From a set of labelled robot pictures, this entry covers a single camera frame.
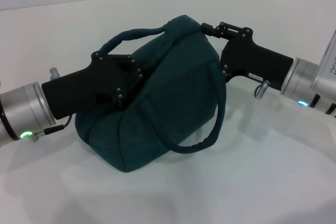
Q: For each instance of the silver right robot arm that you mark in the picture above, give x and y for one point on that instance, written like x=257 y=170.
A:
x=304 y=85

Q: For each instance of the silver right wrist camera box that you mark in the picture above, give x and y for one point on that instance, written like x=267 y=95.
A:
x=326 y=64

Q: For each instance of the teal fabric zip bag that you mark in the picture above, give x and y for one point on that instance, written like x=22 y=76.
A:
x=168 y=98

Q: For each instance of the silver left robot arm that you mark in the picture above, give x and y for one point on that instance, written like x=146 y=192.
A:
x=21 y=113

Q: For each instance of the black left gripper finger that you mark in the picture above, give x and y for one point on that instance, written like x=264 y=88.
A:
x=131 y=85
x=128 y=61

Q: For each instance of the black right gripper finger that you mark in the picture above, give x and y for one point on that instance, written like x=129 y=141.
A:
x=225 y=30
x=227 y=77

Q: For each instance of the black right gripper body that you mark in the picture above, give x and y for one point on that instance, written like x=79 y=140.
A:
x=249 y=58

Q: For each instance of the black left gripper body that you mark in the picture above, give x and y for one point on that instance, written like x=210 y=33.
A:
x=84 y=87

